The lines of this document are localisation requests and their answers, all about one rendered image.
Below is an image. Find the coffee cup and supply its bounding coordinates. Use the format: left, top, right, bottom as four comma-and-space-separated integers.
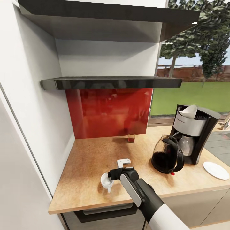
101, 173, 114, 193

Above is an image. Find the electric kettle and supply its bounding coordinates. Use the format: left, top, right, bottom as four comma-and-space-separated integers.
151, 134, 184, 176

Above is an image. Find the saucer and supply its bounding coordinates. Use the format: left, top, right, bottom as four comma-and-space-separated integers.
203, 162, 230, 180

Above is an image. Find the paper coffee filter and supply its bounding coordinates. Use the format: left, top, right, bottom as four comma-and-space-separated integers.
179, 104, 197, 120

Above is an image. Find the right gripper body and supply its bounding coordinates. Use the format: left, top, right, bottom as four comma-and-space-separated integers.
111, 168, 122, 180

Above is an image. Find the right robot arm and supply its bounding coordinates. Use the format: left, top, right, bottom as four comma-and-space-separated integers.
108, 159, 190, 230

